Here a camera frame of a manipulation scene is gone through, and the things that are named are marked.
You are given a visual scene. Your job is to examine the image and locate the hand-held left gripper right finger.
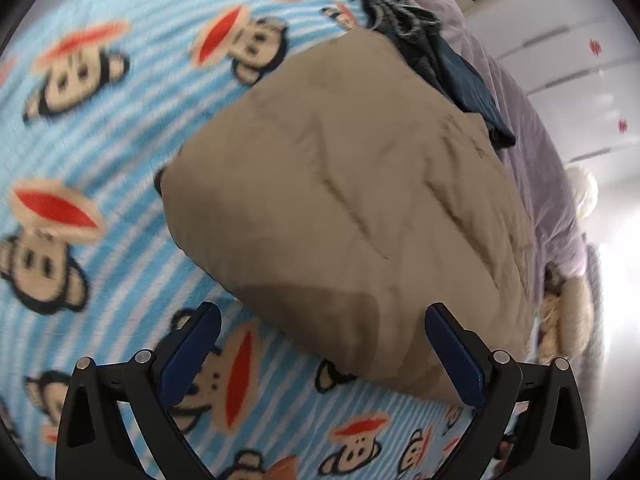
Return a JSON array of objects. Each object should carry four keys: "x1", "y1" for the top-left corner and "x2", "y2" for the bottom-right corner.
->
[{"x1": 424, "y1": 302, "x2": 591, "y2": 480}]

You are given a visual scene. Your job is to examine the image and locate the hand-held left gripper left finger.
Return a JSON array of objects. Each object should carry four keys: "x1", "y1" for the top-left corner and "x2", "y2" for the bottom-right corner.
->
[{"x1": 54, "y1": 301, "x2": 222, "y2": 480}]

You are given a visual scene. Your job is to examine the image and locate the tan puffer jacket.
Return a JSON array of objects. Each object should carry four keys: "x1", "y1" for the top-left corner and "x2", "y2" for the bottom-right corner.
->
[{"x1": 161, "y1": 27, "x2": 538, "y2": 406}]

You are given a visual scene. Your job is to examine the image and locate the brown fluffy plush toy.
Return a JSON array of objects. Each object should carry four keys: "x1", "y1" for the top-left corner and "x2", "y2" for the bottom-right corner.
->
[{"x1": 539, "y1": 264, "x2": 568, "y2": 365}]

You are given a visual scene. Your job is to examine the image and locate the beige cushion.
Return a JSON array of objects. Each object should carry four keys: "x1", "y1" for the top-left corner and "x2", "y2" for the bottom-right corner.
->
[{"x1": 564, "y1": 277, "x2": 597, "y2": 358}]

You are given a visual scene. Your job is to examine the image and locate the grey ribbed headboard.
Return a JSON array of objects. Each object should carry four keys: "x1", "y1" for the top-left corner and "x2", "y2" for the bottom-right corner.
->
[{"x1": 582, "y1": 244, "x2": 607, "y2": 363}]

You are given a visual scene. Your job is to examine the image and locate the purple duvet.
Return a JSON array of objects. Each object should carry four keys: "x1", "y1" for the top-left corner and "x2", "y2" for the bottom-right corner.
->
[{"x1": 332, "y1": 0, "x2": 587, "y2": 306}]

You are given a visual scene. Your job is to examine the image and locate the monkey print blue blanket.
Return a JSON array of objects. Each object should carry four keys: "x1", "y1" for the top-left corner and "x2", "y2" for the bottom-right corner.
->
[{"x1": 0, "y1": 0, "x2": 501, "y2": 480}]

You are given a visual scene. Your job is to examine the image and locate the folded blue jeans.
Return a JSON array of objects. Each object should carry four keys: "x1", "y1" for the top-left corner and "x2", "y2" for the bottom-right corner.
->
[{"x1": 360, "y1": 0, "x2": 517, "y2": 151}]

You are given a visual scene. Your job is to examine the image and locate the white wardrobe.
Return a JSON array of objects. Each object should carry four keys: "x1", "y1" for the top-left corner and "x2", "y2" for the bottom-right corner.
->
[{"x1": 462, "y1": 0, "x2": 640, "y2": 173}]

